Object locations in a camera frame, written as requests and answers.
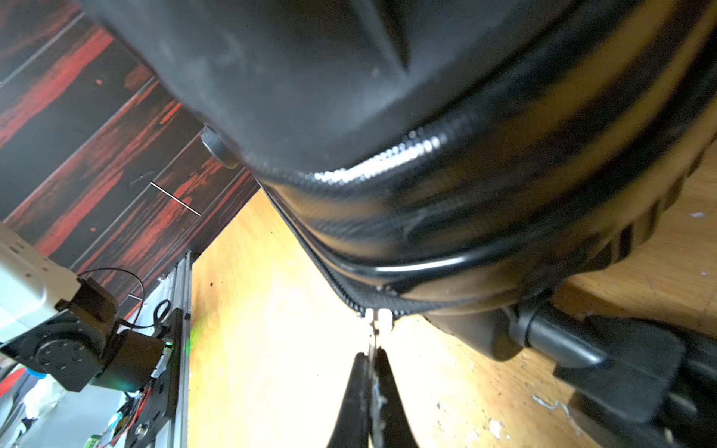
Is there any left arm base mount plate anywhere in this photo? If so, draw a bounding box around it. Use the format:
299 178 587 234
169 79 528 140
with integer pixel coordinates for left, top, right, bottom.
124 309 190 448

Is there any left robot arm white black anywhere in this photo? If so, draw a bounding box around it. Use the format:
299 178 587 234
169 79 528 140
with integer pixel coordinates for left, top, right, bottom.
1 226 172 392

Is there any aluminium front rail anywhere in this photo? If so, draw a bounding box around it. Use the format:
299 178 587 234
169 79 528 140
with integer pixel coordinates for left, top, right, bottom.
125 252 194 448

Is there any black hard-shell suitcase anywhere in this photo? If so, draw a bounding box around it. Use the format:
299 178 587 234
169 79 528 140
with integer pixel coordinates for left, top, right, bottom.
81 1 716 447

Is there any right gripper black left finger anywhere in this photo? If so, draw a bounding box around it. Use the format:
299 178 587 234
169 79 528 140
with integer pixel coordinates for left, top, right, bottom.
327 353 371 448

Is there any silver zipper pull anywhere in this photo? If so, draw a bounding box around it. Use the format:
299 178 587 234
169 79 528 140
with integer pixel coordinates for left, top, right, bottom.
363 308 394 360

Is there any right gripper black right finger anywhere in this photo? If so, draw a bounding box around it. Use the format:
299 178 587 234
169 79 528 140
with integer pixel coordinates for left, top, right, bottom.
372 348 418 448

